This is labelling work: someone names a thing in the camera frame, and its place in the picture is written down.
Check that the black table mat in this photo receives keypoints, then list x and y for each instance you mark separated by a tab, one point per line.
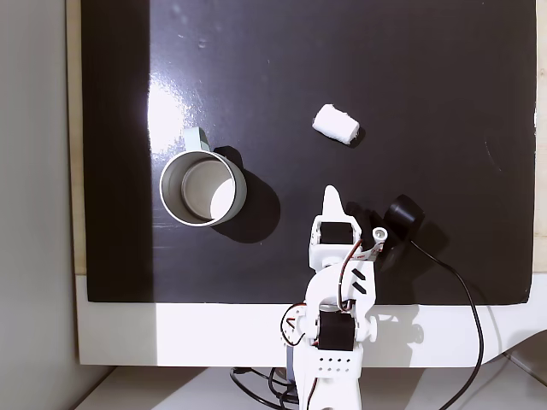
299	64

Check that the pale green steel mug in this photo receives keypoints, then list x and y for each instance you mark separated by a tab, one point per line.
201	188

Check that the white base board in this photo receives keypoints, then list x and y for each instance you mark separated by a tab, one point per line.
192	333

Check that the white gauze roll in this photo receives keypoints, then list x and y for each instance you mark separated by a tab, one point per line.
335	124

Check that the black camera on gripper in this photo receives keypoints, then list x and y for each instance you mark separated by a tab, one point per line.
401	215

